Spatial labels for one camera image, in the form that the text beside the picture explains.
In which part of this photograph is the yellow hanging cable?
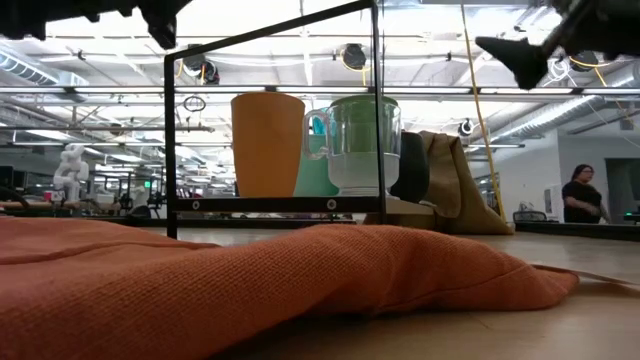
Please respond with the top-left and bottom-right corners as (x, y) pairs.
(459, 0), (507, 221)

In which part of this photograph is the white robot figure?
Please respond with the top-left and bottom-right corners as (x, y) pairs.
(52, 143), (90, 204)

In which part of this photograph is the tan fabric cloth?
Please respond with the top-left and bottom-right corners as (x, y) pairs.
(418, 129), (515, 236)

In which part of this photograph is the person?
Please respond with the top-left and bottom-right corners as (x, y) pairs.
(561, 163), (609, 224)

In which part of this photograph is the orange knit cloth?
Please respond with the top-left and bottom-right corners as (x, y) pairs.
(0, 215), (581, 360)

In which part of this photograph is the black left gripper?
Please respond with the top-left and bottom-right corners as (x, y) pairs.
(0, 0), (194, 50)

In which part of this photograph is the black mug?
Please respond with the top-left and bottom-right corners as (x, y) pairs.
(389, 130), (430, 204)

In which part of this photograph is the large mint green mug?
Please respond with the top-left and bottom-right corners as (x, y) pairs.
(292, 133), (341, 197)

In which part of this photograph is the black metal shelf frame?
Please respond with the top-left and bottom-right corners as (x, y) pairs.
(163, 0), (387, 240)

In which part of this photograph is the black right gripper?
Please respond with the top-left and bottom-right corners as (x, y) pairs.
(474, 0), (640, 90)

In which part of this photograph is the clear glass mug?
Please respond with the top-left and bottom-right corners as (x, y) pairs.
(302, 102), (403, 197)

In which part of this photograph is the blue faceted glass cup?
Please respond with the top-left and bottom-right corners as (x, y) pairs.
(312, 107), (332, 136)

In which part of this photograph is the orange plastic cup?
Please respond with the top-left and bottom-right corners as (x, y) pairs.
(230, 91), (306, 198)

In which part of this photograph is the white coiled cable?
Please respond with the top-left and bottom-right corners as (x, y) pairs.
(544, 57), (571, 87)

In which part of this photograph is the flat paper sheet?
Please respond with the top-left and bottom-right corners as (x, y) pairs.
(532, 263), (640, 286)

